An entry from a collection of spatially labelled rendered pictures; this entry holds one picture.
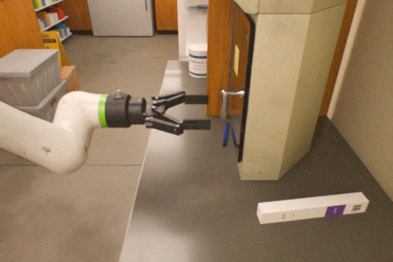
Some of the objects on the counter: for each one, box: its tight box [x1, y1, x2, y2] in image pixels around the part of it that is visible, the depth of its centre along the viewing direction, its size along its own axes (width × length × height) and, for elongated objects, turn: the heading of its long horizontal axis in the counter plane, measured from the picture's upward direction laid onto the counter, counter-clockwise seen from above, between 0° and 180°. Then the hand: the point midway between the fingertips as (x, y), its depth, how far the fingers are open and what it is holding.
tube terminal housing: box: [237, 0, 356, 180], centre depth 78 cm, size 25×32×77 cm
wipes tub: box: [189, 43, 208, 78], centre depth 150 cm, size 13×13×15 cm
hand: (205, 110), depth 78 cm, fingers open, 13 cm apart
